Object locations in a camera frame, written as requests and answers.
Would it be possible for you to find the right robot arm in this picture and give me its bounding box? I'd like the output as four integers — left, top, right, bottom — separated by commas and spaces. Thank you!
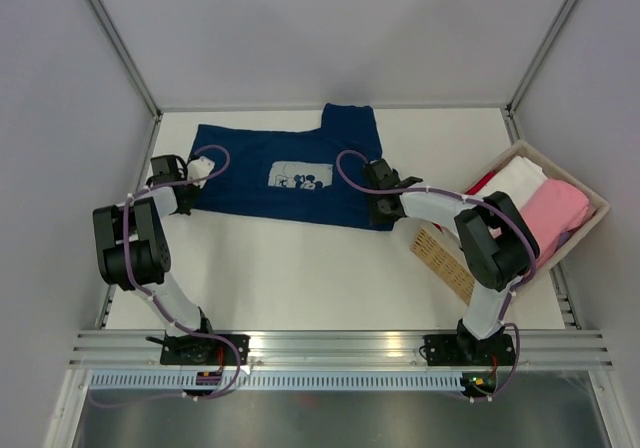
363, 159, 540, 363

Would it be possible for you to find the wicker basket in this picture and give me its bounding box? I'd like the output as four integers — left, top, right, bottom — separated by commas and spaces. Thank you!
411, 140, 610, 304

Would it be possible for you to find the purple cable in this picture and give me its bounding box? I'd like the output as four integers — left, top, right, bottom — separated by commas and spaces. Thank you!
335, 149, 541, 405
89, 144, 246, 409

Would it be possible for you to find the blue t shirt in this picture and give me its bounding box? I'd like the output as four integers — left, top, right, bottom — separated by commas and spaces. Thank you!
191, 104, 394, 231

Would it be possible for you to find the red rolled t shirt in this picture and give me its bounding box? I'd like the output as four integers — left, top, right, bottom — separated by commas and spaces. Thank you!
464, 171, 496, 196

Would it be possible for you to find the aluminium frame rail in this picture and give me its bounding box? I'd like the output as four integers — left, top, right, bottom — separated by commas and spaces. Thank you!
67, 330, 613, 371

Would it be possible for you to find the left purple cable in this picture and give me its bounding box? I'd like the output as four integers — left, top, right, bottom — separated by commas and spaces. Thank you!
89, 144, 246, 409

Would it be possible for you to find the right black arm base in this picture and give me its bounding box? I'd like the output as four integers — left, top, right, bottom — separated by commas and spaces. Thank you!
422, 332, 516, 367

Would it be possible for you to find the pink rolled t shirt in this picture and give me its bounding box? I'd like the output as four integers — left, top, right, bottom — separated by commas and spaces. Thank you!
520, 179, 590, 269

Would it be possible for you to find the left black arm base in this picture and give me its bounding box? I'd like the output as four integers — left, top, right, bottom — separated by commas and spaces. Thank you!
147, 334, 250, 367

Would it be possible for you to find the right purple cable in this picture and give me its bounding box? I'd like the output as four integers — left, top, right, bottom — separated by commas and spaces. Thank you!
335, 149, 541, 405

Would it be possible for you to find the purple rolled t shirt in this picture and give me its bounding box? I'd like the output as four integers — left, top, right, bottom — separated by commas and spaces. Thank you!
556, 231, 573, 250

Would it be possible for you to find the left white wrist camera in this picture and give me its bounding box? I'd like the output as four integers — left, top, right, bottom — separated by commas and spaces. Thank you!
187, 156, 215, 188

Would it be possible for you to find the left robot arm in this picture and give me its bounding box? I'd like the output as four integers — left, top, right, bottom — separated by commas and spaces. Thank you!
92, 155, 218, 364

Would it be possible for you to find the white slotted cable duct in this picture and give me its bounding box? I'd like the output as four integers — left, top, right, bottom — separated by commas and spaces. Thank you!
89, 370, 463, 392

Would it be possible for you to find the white rolled t shirt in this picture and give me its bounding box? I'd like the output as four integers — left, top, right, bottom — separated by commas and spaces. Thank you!
477, 155, 547, 209

